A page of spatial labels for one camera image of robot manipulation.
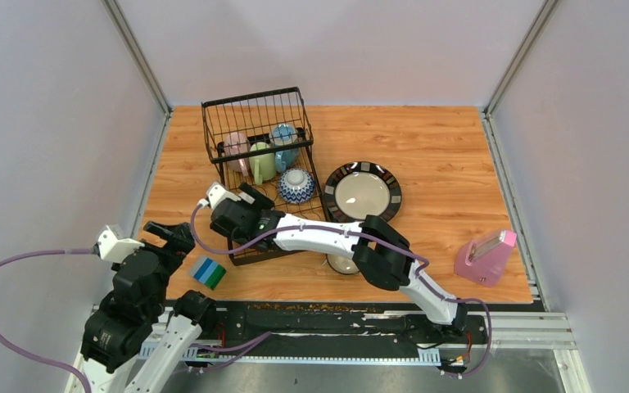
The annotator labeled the light green mug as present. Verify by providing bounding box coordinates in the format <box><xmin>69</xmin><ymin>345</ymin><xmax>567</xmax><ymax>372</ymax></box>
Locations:
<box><xmin>249</xmin><ymin>152</ymin><xmax>277</xmax><ymax>185</ymax></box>

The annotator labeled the white black bowl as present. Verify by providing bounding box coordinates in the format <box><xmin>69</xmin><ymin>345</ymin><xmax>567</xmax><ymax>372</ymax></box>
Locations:
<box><xmin>278</xmin><ymin>168</ymin><xmax>315</xmax><ymax>204</ymax></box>

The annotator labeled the pink ceramic mug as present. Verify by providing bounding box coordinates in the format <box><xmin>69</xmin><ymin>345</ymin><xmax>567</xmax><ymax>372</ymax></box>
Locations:
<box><xmin>224</xmin><ymin>132</ymin><xmax>251</xmax><ymax>177</ymax></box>

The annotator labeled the blue butterfly mug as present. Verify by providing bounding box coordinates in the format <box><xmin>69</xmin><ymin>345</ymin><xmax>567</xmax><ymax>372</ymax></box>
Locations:
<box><xmin>269</xmin><ymin>124</ymin><xmax>300</xmax><ymax>173</ymax></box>

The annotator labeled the dark brown speckled bowl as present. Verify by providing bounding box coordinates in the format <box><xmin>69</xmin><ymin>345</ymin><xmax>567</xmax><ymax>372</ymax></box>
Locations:
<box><xmin>326</xmin><ymin>254</ymin><xmax>360</xmax><ymax>275</ymax></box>

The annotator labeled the black rimmed white plate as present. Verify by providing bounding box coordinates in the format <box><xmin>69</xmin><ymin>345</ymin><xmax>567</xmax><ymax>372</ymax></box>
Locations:
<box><xmin>323</xmin><ymin>161</ymin><xmax>403</xmax><ymax>223</ymax></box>

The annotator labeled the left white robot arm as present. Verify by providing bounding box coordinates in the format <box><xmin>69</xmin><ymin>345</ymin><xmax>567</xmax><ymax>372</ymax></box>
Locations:
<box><xmin>80</xmin><ymin>221</ymin><xmax>218</xmax><ymax>392</ymax></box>

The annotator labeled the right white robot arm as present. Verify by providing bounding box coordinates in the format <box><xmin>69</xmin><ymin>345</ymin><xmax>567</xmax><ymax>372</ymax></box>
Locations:
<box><xmin>196</xmin><ymin>182</ymin><xmax>468</xmax><ymax>342</ymax></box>

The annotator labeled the blue green striped sponge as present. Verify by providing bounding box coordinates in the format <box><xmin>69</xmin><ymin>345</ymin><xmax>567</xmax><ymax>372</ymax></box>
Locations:
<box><xmin>188</xmin><ymin>255</ymin><xmax>226</xmax><ymax>290</ymax></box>

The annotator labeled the pink box with mirror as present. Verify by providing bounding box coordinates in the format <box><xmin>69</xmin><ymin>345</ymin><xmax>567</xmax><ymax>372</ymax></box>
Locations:
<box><xmin>454</xmin><ymin>229</ymin><xmax>517</xmax><ymax>287</ymax></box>

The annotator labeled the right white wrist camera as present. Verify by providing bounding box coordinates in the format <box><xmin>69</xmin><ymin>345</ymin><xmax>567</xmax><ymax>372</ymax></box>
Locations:
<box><xmin>197</xmin><ymin>182</ymin><xmax>241</xmax><ymax>210</ymax></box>

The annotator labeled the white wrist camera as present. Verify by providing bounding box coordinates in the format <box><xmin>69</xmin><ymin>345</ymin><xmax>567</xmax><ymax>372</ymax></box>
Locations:
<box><xmin>93</xmin><ymin>224</ymin><xmax>143</xmax><ymax>264</ymax></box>
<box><xmin>197</xmin><ymin>182</ymin><xmax>241</xmax><ymax>210</ymax></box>

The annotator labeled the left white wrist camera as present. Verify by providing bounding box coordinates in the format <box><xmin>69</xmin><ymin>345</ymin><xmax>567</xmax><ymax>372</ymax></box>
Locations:
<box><xmin>93</xmin><ymin>224</ymin><xmax>143</xmax><ymax>264</ymax></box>

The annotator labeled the black wire dish rack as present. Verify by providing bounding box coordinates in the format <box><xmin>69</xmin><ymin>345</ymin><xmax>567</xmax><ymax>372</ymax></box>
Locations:
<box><xmin>201</xmin><ymin>86</ymin><xmax>328</xmax><ymax>268</ymax></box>

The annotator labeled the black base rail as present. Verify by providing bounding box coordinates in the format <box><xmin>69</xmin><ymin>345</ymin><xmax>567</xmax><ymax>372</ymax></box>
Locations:
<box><xmin>84</xmin><ymin>298</ymin><xmax>576</xmax><ymax>375</ymax></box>

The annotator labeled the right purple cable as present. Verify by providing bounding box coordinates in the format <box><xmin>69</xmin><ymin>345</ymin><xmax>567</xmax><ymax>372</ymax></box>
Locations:
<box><xmin>189</xmin><ymin>203</ymin><xmax>493</xmax><ymax>379</ymax></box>

